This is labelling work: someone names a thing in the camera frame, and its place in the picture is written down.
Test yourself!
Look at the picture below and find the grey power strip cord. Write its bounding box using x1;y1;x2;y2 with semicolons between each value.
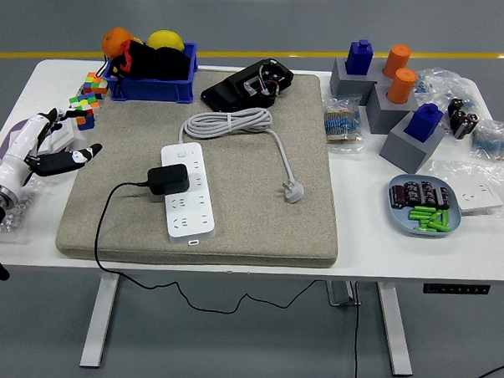
175;104;309;205

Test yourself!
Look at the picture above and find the yellow lemon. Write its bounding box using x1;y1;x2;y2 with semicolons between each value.
145;28;186;52

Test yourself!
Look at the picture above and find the black table control panel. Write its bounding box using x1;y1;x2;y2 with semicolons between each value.
421;281;491;297

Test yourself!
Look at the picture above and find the small bag of blue resistors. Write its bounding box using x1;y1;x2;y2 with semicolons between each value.
469;117;504;161

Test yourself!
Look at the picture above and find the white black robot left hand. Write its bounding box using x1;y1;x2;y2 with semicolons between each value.
0;105;104;197

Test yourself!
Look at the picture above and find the white power strip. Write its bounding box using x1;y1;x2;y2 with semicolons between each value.
156;140;220;247

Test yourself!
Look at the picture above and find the black pouch with red trim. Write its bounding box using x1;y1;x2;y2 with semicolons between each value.
95;38;191;85

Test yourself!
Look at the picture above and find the black hanging cable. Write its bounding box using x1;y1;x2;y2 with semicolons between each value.
349;280;364;378

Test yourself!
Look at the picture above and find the white table leg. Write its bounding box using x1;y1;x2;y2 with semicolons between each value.
79;271;120;369
373;281;418;377

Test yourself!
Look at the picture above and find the white switch panel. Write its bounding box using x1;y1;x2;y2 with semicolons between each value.
39;120;91;156

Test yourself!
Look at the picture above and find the large crumpled clear bag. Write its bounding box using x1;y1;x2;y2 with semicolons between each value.
411;66;478;120

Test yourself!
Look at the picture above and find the wide grey holder block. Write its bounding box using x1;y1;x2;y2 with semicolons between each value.
328;55;388;107

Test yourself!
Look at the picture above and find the blue-grey tray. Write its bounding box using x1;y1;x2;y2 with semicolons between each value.
384;172;464;238

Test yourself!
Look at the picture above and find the grey-brown fabric mat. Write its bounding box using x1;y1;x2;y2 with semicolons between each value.
54;63;347;273

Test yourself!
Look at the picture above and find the dark brown capacitor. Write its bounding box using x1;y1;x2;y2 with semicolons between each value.
389;184;407;210
419;181;438;207
436;186;452;210
403;181;423;207

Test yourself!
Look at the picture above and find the metal bracket under table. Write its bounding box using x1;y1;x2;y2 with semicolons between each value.
325;279;363;308

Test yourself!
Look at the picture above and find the black plug with cord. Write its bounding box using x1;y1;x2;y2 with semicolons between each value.
90;160;328;318

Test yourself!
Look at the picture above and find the blue square peg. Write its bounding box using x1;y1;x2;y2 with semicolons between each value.
344;38;374;76
404;101;444;144

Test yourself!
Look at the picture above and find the clear bag of screws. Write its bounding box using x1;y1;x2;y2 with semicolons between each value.
0;177;43;246

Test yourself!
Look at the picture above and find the black device with wires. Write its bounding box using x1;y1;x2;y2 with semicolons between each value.
200;54;295;115

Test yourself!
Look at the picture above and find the white wall socket panel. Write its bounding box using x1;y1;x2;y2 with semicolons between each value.
450;180;504;216

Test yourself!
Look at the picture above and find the orange fruit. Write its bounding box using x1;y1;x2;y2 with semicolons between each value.
100;26;135;61

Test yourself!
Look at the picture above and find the clear bag of resistors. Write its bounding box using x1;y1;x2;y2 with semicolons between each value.
321;95;367;156

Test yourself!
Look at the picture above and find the clear bag around wall socket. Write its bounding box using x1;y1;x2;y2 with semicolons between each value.
425;156;504;218

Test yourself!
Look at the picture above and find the orange cylinder peg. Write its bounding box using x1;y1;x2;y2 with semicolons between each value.
385;67;418;105
381;43;412;79

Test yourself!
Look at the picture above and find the blue plastic bin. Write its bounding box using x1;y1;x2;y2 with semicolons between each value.
100;38;200;105

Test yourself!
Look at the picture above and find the purple plate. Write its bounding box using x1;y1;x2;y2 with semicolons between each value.
0;117;38;162

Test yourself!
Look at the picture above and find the colourful puzzle cube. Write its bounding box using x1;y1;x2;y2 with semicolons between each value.
66;91;102;132
80;71;109;100

